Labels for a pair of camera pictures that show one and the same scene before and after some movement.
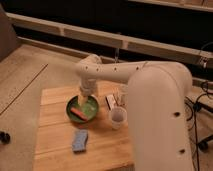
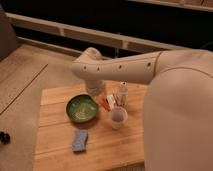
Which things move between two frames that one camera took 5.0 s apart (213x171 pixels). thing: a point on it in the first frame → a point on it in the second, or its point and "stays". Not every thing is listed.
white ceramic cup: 118,116 stays
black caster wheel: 4,137 stays
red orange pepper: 79,114 → 105,104
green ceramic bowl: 90,110 stays
